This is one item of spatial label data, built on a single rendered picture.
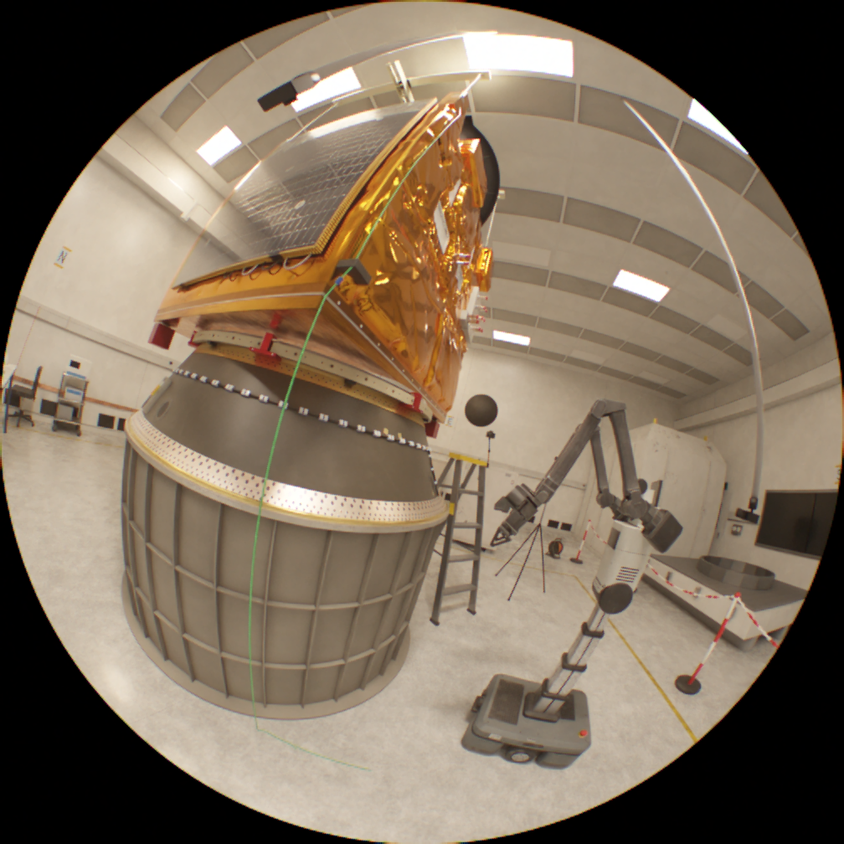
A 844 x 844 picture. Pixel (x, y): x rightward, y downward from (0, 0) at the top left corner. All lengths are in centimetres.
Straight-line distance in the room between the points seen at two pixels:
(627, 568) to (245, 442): 152
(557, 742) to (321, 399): 195
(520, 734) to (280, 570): 134
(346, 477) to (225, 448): 45
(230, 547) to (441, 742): 142
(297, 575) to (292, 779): 102
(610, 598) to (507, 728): 82
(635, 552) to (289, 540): 130
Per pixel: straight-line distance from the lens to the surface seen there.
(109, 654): 193
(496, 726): 162
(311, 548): 100
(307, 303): 81
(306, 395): 109
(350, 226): 95
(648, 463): 642
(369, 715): 177
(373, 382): 118
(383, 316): 102
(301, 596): 111
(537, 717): 173
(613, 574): 128
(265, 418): 104
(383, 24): 406
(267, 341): 115
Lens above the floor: 147
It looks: 6 degrees up
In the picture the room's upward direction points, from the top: 16 degrees clockwise
